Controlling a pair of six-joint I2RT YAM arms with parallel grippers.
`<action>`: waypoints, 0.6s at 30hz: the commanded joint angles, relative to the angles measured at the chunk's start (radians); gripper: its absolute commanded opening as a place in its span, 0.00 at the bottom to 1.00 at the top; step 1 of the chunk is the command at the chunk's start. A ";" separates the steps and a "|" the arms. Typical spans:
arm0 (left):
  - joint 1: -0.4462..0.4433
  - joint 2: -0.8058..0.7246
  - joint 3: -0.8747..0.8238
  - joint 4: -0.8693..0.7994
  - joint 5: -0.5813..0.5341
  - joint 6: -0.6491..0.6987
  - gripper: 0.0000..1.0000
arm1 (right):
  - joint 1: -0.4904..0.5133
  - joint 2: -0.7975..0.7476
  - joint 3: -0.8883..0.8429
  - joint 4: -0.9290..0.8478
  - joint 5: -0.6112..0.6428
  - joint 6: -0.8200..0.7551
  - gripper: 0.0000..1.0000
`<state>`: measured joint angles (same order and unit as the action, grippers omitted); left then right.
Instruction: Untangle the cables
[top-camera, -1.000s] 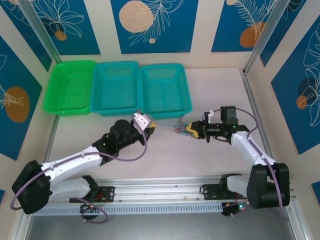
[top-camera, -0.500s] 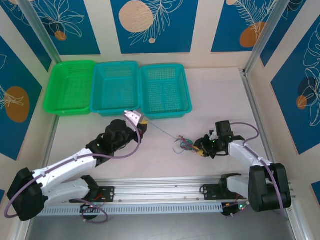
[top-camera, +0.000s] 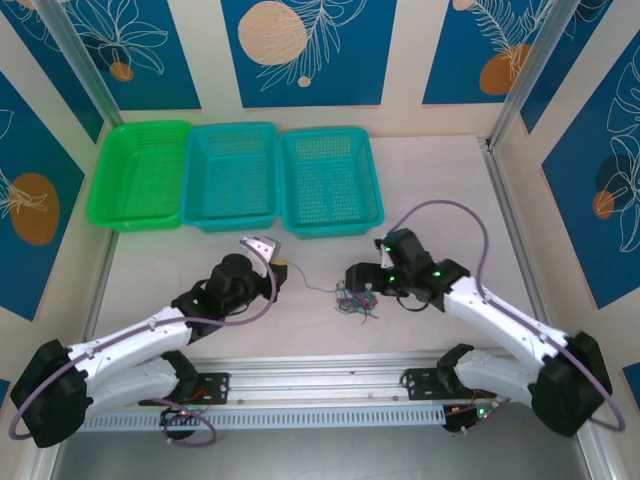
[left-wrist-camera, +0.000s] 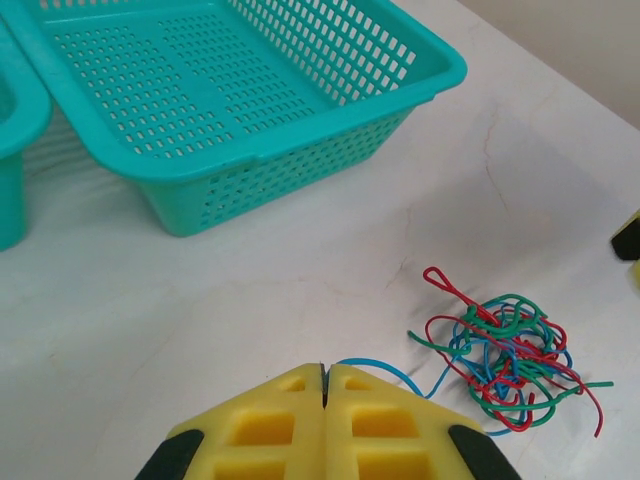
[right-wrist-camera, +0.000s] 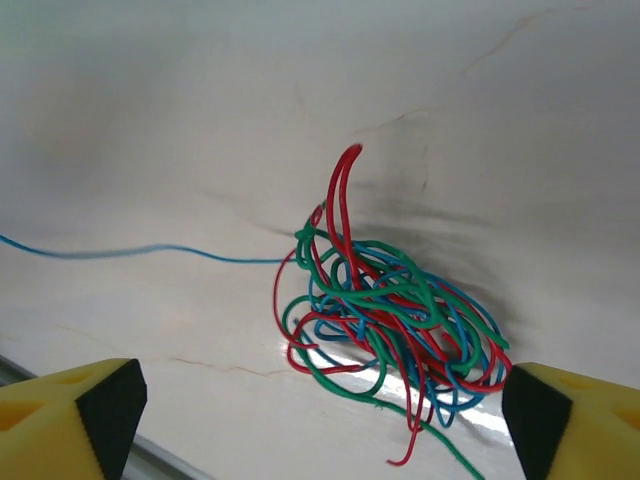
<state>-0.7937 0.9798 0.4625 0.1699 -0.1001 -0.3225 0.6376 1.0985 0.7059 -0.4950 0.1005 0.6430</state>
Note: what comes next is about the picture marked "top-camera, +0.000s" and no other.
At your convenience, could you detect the red wire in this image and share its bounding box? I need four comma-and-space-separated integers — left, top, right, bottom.
334, 282, 361, 309
349, 292, 380, 325

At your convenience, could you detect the teal plastic basket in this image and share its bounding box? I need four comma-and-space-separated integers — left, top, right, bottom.
179, 122, 282, 234
277, 127, 386, 240

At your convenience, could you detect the green plastic basket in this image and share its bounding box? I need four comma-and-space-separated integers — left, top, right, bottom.
85, 119, 194, 232

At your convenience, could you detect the small controller board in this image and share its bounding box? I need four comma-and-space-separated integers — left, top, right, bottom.
159, 405, 201, 429
442, 399, 504, 436

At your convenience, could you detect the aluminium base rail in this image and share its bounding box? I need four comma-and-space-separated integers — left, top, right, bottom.
189, 352, 516, 407

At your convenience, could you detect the slotted grey cable duct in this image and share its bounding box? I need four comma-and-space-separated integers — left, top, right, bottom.
79, 403, 447, 432

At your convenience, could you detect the aluminium frame post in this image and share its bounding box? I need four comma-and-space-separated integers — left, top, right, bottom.
489, 0, 569, 149
34, 0, 125, 129

